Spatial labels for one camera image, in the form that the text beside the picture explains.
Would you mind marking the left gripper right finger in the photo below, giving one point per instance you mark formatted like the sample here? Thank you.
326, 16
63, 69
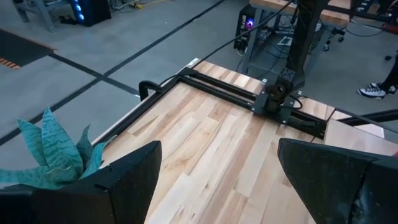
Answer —
342, 189

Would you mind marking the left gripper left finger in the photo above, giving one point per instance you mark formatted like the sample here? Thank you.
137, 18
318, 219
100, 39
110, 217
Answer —
93, 202

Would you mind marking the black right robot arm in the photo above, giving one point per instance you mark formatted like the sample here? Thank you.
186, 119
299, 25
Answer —
306, 37

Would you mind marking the green snake plant white pot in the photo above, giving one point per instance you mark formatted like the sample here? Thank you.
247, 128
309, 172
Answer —
53, 146

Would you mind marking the person's feet in sneakers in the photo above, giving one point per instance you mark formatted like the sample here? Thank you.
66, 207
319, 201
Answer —
370, 91

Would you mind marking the black chair caster base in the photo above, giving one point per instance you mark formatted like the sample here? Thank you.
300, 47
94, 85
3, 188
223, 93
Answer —
334, 34

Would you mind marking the black mat orange stripes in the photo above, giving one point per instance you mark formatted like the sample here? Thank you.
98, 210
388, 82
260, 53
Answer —
21, 46

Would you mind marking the wooden workbench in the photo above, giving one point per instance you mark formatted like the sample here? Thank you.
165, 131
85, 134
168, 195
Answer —
335, 17

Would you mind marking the black computer tower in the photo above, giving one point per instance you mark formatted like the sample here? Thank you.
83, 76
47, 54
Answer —
96, 12
244, 34

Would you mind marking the wooden shelf black frame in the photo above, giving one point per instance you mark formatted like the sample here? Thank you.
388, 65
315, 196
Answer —
351, 140

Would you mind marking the black aluminium table frame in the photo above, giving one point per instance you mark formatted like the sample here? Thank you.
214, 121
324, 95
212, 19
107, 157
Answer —
217, 90

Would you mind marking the grey metal table frame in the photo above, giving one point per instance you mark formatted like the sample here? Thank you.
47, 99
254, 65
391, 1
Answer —
42, 14

